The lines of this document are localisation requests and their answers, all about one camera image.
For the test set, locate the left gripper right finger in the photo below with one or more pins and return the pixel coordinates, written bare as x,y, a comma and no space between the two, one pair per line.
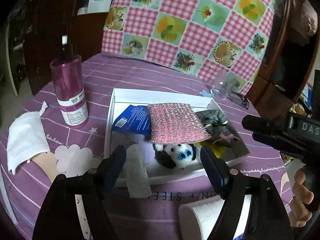
217,172

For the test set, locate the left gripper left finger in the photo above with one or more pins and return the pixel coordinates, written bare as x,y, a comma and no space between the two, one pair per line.
108,172

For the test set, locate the yellow tissue packet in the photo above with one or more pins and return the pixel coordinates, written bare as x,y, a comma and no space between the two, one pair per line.
217,149

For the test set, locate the clear plastic zip bag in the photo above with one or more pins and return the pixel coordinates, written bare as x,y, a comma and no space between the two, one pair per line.
136,177

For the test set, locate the panda plush toy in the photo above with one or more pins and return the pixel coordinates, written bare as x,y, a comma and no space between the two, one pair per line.
175,156

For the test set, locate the grey plaid fabric pouch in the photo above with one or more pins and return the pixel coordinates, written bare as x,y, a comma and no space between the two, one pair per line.
217,125

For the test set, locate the blue foil pouch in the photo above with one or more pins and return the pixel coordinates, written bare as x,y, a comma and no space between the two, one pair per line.
133,120

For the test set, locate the pink sparkly cloth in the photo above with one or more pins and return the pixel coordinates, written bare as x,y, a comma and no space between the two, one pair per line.
175,123

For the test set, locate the person right hand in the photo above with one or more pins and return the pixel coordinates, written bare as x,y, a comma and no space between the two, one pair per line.
299,214

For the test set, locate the purple striped tablecloth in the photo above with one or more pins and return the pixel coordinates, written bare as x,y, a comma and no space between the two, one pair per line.
155,217

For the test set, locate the white shallow cardboard box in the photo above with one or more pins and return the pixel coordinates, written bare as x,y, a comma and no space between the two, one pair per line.
157,174

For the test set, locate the black plastic clip tool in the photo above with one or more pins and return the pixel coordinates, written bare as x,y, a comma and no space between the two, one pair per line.
238,99

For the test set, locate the dark wooden cabinet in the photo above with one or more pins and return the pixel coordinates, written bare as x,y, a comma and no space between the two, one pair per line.
289,57

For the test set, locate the clear drinking glass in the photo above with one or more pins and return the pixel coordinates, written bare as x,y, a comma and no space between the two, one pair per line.
222,85

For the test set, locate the white face mask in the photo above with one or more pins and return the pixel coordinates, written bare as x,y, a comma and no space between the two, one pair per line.
26,138

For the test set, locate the purple pump lotion bottle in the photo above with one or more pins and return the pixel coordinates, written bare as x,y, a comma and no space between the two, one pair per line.
66,73

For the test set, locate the pink checkered patchwork cover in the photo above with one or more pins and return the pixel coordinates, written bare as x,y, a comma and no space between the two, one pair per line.
197,37

